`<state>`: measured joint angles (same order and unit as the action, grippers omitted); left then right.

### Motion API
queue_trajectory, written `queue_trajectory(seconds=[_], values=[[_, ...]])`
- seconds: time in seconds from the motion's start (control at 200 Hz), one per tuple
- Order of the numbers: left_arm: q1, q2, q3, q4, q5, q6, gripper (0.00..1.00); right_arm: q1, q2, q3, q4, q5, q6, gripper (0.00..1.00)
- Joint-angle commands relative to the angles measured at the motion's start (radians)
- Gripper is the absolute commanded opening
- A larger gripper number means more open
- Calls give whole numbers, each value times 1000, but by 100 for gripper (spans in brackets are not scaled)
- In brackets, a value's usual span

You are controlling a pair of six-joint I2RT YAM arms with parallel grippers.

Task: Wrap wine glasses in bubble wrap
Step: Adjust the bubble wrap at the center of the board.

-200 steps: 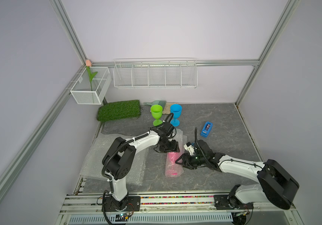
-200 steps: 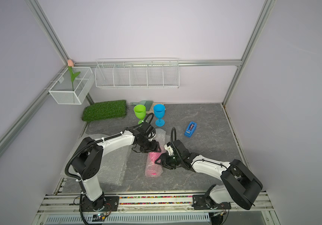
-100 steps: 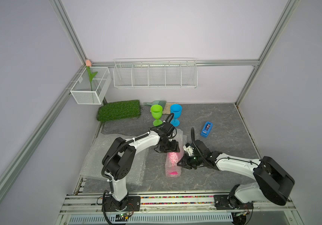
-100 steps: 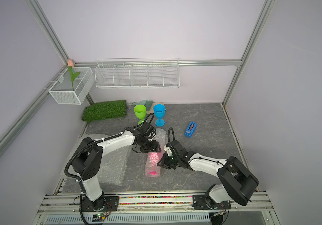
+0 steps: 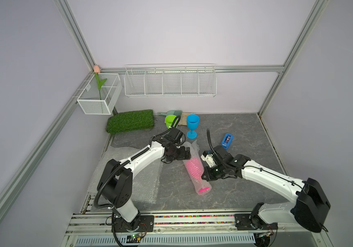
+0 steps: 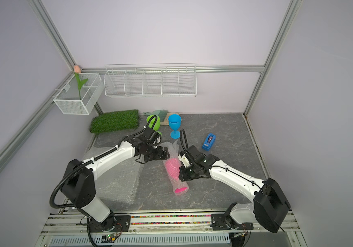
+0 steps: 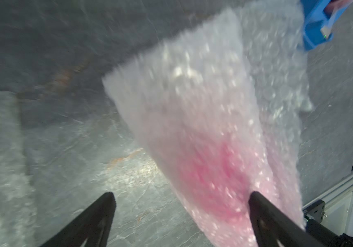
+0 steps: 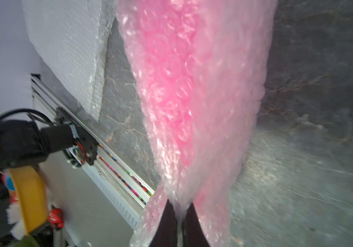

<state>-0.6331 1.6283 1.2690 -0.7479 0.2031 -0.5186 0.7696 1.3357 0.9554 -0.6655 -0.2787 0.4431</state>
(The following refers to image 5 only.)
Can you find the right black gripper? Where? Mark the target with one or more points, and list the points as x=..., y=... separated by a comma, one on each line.
x=206, y=176

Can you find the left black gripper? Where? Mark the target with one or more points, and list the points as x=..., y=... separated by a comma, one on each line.
x=182, y=156

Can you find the pink plastic wine glass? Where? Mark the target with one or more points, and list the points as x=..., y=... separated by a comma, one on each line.
x=195, y=169

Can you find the blue tape dispenser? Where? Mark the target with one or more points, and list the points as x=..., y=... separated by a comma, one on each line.
x=227, y=140

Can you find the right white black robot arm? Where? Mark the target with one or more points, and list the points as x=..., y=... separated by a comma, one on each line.
x=307, y=204

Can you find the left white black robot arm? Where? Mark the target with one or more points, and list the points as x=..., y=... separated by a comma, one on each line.
x=114, y=189

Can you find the green plastic wine glass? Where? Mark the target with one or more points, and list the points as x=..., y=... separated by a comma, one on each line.
x=169, y=120

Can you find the blue plastic wine glass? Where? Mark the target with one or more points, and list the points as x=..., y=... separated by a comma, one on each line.
x=192, y=124

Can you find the bubble wrap sheet stack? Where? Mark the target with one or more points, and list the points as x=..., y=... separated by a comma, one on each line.
x=145, y=184

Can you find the beige cloth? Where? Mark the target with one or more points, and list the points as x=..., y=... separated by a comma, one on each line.
x=183, y=120

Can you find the green artificial grass mat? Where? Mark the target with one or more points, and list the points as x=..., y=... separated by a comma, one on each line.
x=130, y=121

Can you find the artificial pink tulip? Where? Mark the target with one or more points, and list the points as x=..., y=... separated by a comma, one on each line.
x=100, y=82

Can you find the long white wire shelf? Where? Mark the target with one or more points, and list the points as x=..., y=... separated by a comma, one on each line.
x=170, y=80

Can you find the small white wire basket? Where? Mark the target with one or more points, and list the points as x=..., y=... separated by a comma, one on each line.
x=89, y=100

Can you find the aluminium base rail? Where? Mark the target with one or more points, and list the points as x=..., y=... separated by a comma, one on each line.
x=199, y=228

